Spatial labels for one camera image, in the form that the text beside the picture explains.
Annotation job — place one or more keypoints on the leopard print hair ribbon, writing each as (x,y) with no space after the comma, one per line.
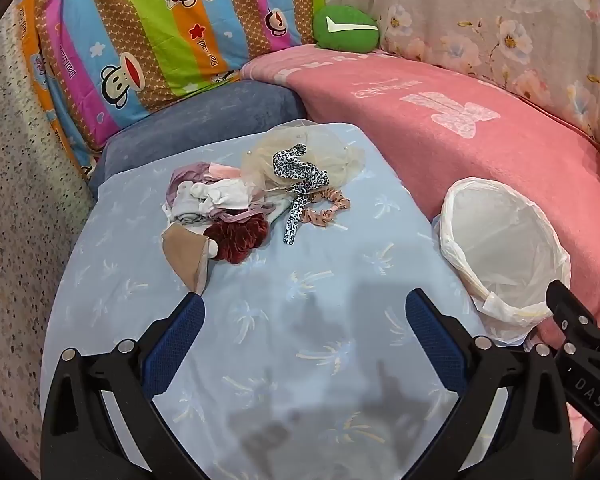
(292,167)

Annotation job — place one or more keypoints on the beige face mask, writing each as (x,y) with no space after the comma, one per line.
(185,255)

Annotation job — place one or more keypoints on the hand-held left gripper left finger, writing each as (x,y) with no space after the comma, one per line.
(176,340)

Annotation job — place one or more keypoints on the pink dotted scrunchie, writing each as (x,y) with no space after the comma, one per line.
(325,215)

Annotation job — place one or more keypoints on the beige tulle hair bow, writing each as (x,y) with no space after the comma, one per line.
(330,155)

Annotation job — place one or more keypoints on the pink blanket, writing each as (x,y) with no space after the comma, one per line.
(430,125)

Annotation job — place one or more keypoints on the grey floral sheet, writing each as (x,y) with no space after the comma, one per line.
(505,10)

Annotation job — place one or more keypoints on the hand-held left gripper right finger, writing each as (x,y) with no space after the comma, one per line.
(435,340)

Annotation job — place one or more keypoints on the green cushion with white check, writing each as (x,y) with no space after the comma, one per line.
(345,27)

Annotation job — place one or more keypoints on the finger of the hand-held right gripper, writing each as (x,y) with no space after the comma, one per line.
(580,332)

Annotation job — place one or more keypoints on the blue grey cushion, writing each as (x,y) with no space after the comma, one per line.
(205,110)

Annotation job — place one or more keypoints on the white crumpled cloth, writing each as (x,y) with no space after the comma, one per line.
(215,197)

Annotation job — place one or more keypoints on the striped cartoon monkey quilt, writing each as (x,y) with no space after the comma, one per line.
(145,35)

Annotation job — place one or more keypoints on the light blue palm print cloth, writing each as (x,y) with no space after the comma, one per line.
(305,270)

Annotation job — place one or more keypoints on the white plastic lined bin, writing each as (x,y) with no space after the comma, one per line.
(500,240)

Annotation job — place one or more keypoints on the mauve cloth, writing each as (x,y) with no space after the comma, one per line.
(190,177)

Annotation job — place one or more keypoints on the dark red velvet scrunchie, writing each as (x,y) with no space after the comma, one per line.
(235,237)

